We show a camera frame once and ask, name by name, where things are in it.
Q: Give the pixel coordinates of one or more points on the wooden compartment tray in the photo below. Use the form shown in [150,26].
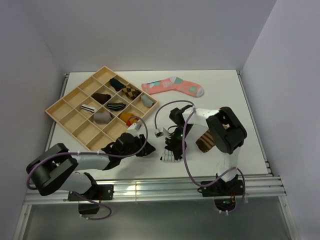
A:
[77,129]

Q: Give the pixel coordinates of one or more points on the black striped rolled sock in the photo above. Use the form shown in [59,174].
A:
[116,106]

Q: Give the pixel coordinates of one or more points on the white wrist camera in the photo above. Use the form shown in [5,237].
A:
[134,129]
[160,132]

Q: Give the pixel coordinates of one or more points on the aluminium front rail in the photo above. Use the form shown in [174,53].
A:
[162,189]

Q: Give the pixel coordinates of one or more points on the brown striped sock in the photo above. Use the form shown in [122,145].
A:
[205,142]

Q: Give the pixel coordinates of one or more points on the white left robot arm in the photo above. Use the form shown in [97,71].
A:
[60,169]

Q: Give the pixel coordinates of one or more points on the beige grey rolled sock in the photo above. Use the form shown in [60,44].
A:
[102,118]

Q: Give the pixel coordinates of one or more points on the dark brown rolled sock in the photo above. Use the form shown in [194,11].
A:
[101,97]

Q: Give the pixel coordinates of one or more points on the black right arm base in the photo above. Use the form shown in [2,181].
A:
[233,191]

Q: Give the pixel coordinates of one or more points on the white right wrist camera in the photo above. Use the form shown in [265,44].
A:
[160,132]

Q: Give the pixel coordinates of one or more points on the brown argyle rolled sock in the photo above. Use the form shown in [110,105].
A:
[131,92]

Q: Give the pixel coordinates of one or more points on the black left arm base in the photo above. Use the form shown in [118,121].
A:
[90,202]

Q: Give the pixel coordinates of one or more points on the pink patterned sock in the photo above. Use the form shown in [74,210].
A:
[173,83]

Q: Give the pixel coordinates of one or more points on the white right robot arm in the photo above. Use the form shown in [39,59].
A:
[224,127]

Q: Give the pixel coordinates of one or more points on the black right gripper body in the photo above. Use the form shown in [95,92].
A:
[176,139]

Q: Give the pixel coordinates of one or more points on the mustard rolled sock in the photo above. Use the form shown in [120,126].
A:
[129,118]

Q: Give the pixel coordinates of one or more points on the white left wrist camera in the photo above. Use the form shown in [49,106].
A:
[134,129]

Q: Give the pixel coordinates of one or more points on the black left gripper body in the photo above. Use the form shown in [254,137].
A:
[137,145]

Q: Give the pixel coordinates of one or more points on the white black striped sock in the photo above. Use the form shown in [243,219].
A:
[168,157]

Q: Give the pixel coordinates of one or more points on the white black rolled sock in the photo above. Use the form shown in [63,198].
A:
[88,108]

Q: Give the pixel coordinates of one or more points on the dark navy rolled sock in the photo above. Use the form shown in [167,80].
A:
[116,84]

